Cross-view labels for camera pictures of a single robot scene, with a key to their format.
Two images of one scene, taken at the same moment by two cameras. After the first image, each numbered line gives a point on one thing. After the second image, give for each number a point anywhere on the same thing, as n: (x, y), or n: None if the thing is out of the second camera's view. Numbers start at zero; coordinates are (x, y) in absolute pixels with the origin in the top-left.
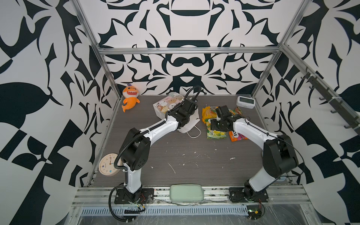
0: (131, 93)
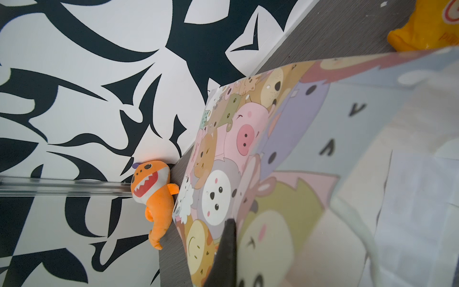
0: (150, 185)
